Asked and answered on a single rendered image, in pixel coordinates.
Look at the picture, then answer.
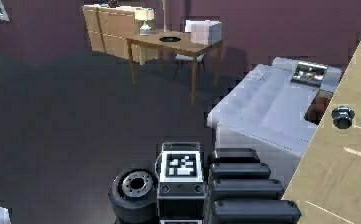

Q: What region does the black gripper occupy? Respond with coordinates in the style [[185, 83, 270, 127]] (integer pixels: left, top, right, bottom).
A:
[[108, 167, 160, 224]]

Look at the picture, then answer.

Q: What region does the white bed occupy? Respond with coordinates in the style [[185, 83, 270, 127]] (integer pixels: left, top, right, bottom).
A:
[[206, 56, 343, 188]]

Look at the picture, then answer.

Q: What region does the brown wooden table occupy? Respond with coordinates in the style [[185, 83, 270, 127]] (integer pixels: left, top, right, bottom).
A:
[[125, 29, 224, 106]]

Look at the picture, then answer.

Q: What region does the black round dish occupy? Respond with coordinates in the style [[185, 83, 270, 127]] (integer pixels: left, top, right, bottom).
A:
[[158, 35, 182, 43]]

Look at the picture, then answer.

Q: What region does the tan wooden cupboard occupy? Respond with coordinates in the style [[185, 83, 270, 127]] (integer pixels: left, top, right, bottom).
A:
[[81, 4, 162, 66]]

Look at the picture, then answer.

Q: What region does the white table lamp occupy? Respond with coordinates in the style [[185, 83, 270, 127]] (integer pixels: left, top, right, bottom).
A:
[[134, 7, 156, 36]]

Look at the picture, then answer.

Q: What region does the white chair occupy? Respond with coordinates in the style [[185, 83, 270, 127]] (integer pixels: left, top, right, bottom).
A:
[[173, 19, 223, 81]]

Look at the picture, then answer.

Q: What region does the tan wooden door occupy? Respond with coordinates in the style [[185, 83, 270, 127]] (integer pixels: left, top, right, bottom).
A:
[[282, 16, 361, 224]]

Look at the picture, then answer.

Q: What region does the black round door knob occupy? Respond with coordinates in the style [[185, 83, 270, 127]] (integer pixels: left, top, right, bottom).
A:
[[331, 105, 356, 130]]

